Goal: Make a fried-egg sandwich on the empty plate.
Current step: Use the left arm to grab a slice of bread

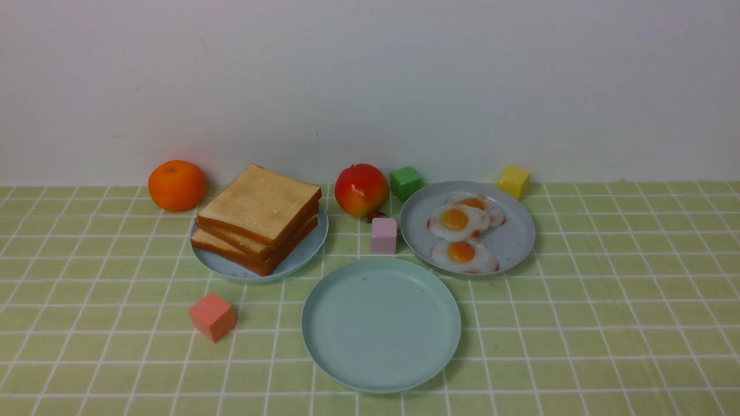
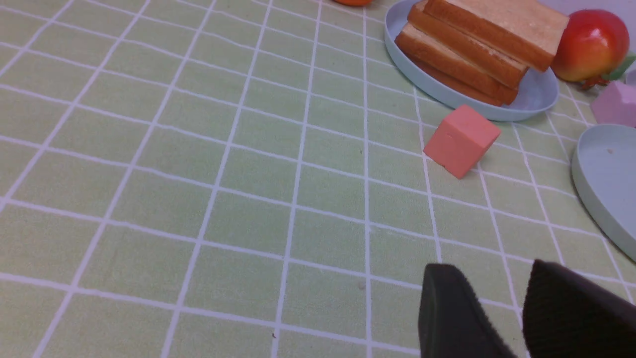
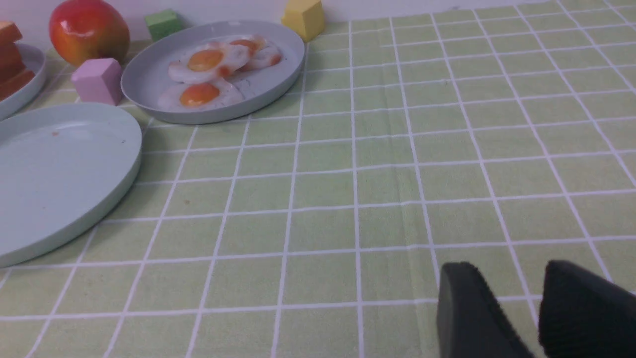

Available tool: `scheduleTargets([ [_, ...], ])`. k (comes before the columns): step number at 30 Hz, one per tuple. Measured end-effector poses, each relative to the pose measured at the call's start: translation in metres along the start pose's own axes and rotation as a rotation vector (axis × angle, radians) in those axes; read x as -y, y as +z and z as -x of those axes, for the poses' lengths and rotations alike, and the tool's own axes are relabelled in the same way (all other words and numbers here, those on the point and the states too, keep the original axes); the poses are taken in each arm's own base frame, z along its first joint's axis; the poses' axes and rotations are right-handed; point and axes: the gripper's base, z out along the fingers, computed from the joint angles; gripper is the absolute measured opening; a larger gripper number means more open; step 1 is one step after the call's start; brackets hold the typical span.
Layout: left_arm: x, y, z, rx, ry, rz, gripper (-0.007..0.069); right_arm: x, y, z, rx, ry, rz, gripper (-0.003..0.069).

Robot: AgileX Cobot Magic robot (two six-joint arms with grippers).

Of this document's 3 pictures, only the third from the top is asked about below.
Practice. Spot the light blue bread plate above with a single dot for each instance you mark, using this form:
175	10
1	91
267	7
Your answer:
35	60

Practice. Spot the green cube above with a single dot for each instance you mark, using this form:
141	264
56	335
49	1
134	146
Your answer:
163	24

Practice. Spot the fried egg rear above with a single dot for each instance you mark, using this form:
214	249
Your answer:
263	52

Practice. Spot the toast slice stack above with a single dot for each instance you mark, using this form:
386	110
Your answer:
9	33
13	72

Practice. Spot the yellow cube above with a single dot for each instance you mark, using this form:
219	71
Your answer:
305	17

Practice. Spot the green checkered tablecloth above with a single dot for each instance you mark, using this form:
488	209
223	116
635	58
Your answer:
316	227

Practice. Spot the red yellow apple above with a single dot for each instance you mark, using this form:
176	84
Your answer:
81	30

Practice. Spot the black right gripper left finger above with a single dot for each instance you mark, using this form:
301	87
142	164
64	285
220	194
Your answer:
470	320

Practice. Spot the pink cube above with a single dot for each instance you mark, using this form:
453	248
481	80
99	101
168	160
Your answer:
98	80

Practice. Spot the fried egg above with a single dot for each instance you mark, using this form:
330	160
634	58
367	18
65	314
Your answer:
211	61
210	95
263	52

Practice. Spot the fried egg middle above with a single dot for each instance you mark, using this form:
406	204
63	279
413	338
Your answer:
211	61

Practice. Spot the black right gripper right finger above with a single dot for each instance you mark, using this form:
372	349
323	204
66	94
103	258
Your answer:
582	315

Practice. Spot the toast slice stack top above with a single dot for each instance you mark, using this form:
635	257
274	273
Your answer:
9	33

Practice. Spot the toast slice stack bottom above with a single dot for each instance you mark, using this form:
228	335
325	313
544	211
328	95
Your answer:
13	72

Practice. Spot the light blue centre plate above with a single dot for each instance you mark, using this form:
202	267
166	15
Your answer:
62	169

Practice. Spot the grey egg plate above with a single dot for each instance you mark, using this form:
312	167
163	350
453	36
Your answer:
145	78

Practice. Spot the fried egg front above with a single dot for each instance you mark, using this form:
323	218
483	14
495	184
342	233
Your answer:
210	95

